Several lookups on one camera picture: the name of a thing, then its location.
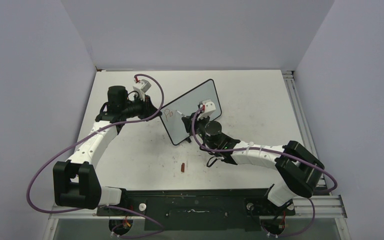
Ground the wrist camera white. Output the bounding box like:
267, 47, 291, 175
132, 79, 152, 102
199, 99, 217, 118

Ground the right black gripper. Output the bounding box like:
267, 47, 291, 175
183, 111, 217, 151

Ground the purple cable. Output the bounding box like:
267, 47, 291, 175
26, 73, 165, 239
191, 105, 339, 195

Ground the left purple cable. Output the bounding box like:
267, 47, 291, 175
26, 73, 165, 239

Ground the small black-framed whiteboard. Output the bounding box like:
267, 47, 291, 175
160, 79, 223, 146

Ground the aluminium frame rail right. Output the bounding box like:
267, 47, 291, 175
281, 70, 327, 188

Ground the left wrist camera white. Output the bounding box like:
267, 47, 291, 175
132, 79, 152, 102

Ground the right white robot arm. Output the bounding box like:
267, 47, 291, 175
181, 110, 325, 214

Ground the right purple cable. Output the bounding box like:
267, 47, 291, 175
191, 105, 339, 195

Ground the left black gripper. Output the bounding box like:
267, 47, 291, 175
121, 93, 162, 122

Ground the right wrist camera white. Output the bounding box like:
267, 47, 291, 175
199, 99, 217, 118

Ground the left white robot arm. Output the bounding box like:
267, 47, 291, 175
52, 81, 160, 216

